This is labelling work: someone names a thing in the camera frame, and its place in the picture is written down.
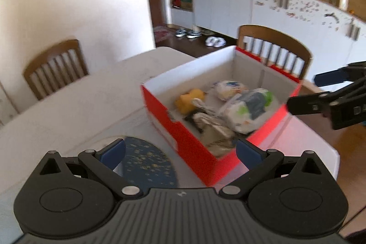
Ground white slippers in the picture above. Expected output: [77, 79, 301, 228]
[205, 37, 226, 48]

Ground brown wooden chair far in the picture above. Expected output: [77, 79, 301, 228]
[23, 39, 89, 100]

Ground pair of sneakers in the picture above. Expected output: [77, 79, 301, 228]
[175, 28, 201, 39]

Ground white wall cabinet unit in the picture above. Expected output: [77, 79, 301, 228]
[170, 0, 366, 68]

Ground white usb cable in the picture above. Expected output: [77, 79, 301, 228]
[190, 98, 221, 119]

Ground red cardboard shoe box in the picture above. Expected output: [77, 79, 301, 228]
[141, 46, 300, 186]

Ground brown wooden chair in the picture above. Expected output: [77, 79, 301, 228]
[23, 39, 89, 100]
[237, 25, 312, 82]

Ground yellow squishy pig toy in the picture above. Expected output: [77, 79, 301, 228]
[174, 88, 205, 115]

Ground white sideboard cabinet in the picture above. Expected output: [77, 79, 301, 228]
[0, 84, 19, 126]

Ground silver foil snack bag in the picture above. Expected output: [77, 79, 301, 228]
[193, 113, 236, 158]

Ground brown wooden chair right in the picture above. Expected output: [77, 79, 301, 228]
[237, 25, 312, 82]

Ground clear bread snack bag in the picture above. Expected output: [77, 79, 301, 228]
[213, 80, 248, 102]

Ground white tissue pack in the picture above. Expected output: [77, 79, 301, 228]
[218, 88, 280, 134]

